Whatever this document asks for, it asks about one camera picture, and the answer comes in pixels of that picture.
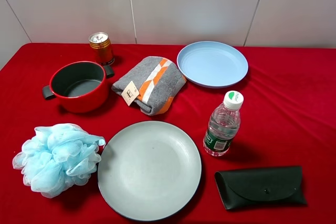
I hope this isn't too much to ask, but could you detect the grey orange towel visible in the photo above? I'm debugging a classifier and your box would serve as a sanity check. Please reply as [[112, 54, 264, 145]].
[[111, 56, 186, 116]]

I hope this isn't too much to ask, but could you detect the light blue plate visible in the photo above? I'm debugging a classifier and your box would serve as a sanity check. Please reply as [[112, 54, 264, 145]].
[[176, 41, 248, 89]]

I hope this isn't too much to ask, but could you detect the clear water bottle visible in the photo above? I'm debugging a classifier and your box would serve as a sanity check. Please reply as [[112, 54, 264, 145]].
[[203, 91, 244, 157]]

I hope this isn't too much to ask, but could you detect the grey plate with dark rim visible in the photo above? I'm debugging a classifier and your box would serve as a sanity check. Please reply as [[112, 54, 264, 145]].
[[98, 121, 202, 221]]

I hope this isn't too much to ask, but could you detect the gold drink can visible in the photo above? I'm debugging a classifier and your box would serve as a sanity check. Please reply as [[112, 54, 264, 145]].
[[89, 32, 114, 66]]

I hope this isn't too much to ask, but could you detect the light blue bath pouf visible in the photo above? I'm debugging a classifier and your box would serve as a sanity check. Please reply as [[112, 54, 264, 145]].
[[12, 123, 106, 198]]

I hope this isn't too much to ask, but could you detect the black glasses case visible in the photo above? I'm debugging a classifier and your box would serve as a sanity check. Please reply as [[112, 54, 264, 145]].
[[214, 166, 307, 210]]

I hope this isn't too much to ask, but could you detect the red pot with black handles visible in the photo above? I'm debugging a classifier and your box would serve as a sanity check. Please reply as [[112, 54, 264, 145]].
[[42, 61, 114, 113]]

